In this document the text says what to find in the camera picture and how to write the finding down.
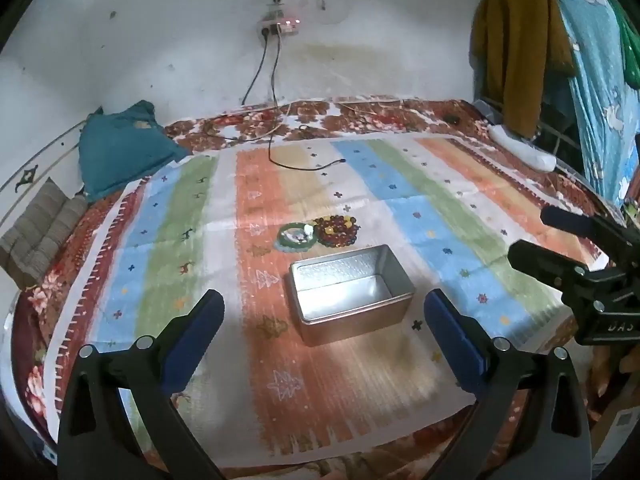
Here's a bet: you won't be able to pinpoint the striped patterned cloth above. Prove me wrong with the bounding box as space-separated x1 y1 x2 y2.
47 135 608 463

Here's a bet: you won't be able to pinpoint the teal pillow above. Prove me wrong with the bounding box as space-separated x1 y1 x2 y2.
77 100 193 203

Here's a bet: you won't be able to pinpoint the folded striped brown blanket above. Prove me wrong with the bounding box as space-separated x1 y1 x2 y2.
0 177 91 291

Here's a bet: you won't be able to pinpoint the cardboard box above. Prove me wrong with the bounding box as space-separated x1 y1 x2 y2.
590 399 640 472

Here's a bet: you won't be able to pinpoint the mustard hanging garment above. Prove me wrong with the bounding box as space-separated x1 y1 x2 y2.
470 0 576 141

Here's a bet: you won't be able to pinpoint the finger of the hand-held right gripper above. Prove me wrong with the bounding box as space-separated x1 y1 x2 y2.
540 205 629 249
507 240 627 307

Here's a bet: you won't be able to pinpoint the white power strip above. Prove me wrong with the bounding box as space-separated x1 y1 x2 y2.
257 16 302 39

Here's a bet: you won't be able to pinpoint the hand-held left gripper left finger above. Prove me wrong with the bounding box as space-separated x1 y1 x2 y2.
57 288 226 480

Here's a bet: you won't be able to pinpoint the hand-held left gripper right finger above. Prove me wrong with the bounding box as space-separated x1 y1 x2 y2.
422 288 593 480

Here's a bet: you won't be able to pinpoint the green bead bracelet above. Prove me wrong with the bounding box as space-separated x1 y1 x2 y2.
274 223 319 252

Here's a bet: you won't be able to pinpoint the multicolour bead bracelet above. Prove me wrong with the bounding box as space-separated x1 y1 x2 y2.
312 214 361 248

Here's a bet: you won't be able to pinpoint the white bolster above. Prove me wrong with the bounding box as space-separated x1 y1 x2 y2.
489 125 558 172

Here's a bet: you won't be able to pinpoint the light blue printed cloth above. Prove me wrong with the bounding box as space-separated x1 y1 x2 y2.
525 0 640 208

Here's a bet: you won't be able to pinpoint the silver metal tin box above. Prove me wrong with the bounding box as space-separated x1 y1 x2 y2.
287 244 417 347

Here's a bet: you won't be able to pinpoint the black charger cable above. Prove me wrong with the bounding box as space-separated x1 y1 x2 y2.
268 35 347 172

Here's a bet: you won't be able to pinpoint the black power cable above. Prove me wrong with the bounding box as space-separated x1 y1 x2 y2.
241 35 268 107

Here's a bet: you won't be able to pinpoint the green hanging garment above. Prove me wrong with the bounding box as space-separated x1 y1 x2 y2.
617 5 640 92

